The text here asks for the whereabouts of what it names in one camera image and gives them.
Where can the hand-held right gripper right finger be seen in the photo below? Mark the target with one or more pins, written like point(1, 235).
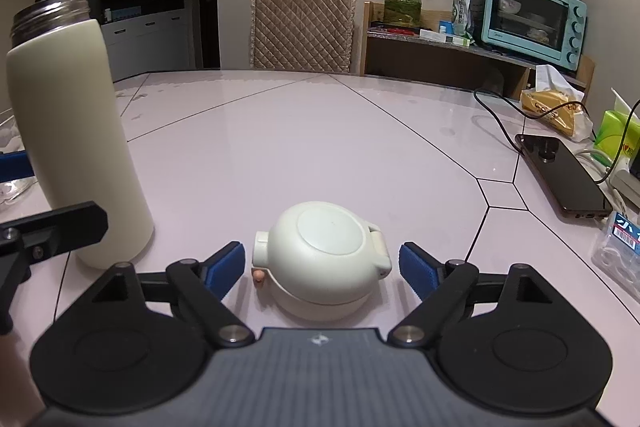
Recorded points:
point(420, 269)

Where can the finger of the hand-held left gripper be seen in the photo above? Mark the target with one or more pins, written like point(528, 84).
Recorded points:
point(75, 224)
point(12, 166)

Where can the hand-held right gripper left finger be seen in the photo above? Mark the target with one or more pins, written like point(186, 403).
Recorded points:
point(225, 269)

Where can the clear dimpled glass cup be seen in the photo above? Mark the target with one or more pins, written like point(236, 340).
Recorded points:
point(12, 196)

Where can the cream insulated bottle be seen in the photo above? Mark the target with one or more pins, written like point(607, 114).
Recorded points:
point(75, 132)

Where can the cream bottle cap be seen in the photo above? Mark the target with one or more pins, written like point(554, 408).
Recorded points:
point(325, 252)

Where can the black smartphone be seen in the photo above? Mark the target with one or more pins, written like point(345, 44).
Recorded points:
point(565, 177)

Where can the clear pack with blue label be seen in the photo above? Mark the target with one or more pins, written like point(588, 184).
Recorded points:
point(617, 252)

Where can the wooden side shelf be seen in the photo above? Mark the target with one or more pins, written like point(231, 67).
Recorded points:
point(415, 59)

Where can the yellow tissue pack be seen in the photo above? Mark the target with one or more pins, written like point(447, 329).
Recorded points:
point(557, 109)

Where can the flat white box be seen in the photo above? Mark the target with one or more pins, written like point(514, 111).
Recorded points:
point(445, 38)

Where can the green tissue box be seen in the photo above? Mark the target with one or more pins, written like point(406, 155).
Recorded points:
point(617, 132)

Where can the red scissors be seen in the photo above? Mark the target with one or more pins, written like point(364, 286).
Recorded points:
point(395, 30)

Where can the small blue box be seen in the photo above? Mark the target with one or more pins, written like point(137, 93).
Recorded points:
point(445, 27)

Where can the chair with quilted cover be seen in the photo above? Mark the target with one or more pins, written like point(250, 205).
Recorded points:
point(302, 32)

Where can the green and white bag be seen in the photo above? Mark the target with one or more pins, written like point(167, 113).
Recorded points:
point(462, 14)

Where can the pickle jar with orange lid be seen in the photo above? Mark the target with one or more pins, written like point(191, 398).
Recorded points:
point(402, 7)

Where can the teal toaster oven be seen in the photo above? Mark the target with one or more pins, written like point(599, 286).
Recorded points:
point(525, 14)

